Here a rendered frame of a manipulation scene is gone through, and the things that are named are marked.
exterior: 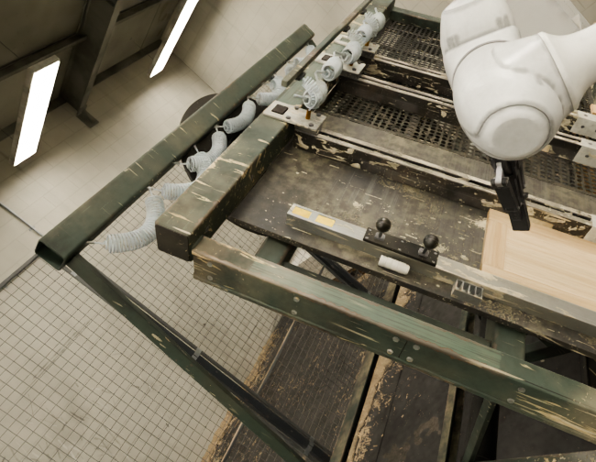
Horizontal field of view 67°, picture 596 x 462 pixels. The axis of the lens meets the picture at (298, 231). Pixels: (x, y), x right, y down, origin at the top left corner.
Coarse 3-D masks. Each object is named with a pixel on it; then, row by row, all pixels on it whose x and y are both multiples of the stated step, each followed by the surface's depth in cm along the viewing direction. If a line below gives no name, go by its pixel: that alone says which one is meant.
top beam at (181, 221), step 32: (384, 0) 252; (352, 32) 212; (320, 64) 182; (288, 96) 160; (256, 128) 143; (288, 128) 151; (224, 160) 129; (256, 160) 132; (192, 192) 118; (224, 192) 119; (160, 224) 108; (192, 224) 109; (192, 256) 112
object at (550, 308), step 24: (288, 216) 126; (312, 216) 126; (336, 240) 125; (360, 240) 121; (408, 264) 120; (456, 264) 119; (504, 288) 115; (528, 288) 116; (528, 312) 115; (552, 312) 112; (576, 312) 112
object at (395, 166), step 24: (312, 96) 143; (288, 120) 147; (312, 120) 149; (312, 144) 152; (336, 144) 148; (360, 144) 149; (360, 168) 150; (384, 168) 147; (408, 168) 144; (432, 168) 145; (432, 192) 146; (456, 192) 143; (480, 192) 140; (552, 216) 136; (576, 216) 137
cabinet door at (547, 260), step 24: (504, 216) 139; (504, 240) 131; (528, 240) 133; (552, 240) 134; (576, 240) 135; (480, 264) 125; (504, 264) 124; (528, 264) 126; (552, 264) 127; (576, 264) 128; (552, 288) 120; (576, 288) 121
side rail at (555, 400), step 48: (240, 288) 113; (288, 288) 105; (336, 288) 107; (336, 336) 110; (384, 336) 103; (432, 336) 100; (480, 384) 101; (528, 384) 95; (576, 384) 96; (576, 432) 99
